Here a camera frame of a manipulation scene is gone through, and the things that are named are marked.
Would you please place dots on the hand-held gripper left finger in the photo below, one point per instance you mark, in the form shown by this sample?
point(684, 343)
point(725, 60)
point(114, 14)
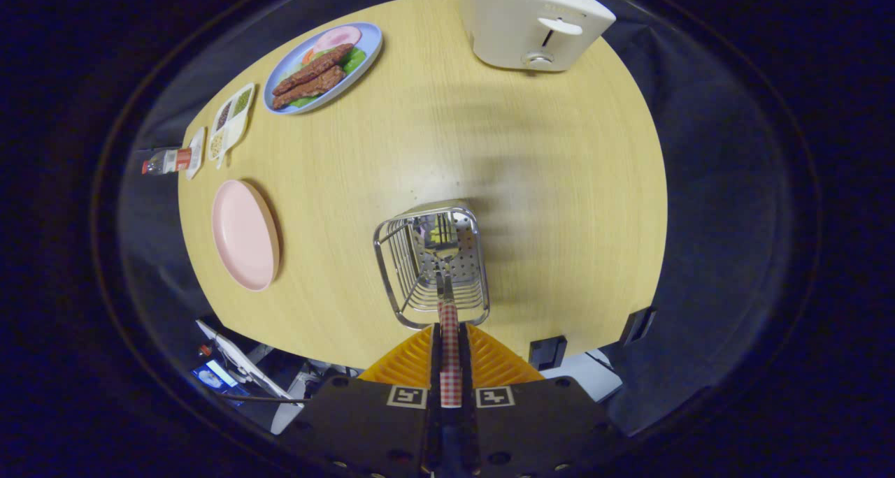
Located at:
point(370, 429)

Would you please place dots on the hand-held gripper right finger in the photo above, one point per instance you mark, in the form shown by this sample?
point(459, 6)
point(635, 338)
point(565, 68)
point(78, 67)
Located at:
point(538, 429)

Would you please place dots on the white flat object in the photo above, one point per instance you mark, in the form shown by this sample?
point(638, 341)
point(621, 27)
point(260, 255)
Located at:
point(584, 380)

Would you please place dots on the black table clamp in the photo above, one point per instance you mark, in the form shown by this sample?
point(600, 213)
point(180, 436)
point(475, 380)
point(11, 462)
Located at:
point(638, 326)
point(547, 352)

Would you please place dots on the small lit screen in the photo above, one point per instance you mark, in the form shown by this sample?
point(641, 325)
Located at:
point(213, 377)

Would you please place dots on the pink round plate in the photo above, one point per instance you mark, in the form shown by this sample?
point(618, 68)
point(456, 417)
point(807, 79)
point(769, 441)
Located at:
point(241, 233)

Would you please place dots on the white divided bean tray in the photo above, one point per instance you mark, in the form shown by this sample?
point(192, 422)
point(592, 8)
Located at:
point(234, 132)

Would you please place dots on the white square coaster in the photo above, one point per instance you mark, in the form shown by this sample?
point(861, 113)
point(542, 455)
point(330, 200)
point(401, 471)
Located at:
point(197, 149)

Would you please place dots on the clear water bottle red label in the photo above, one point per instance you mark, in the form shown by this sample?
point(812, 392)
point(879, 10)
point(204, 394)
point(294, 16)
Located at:
point(178, 160)

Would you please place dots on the brown meat strip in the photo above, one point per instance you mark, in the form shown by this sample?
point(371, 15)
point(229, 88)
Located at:
point(314, 68)
point(311, 87)

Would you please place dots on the blue food plate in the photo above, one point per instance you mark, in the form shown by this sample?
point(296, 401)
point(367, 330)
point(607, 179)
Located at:
point(370, 39)

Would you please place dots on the pink ham slice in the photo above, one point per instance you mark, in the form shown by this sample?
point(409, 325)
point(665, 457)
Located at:
point(337, 38)

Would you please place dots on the white toaster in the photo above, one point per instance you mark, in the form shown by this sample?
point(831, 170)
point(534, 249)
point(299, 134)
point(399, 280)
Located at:
point(503, 24)

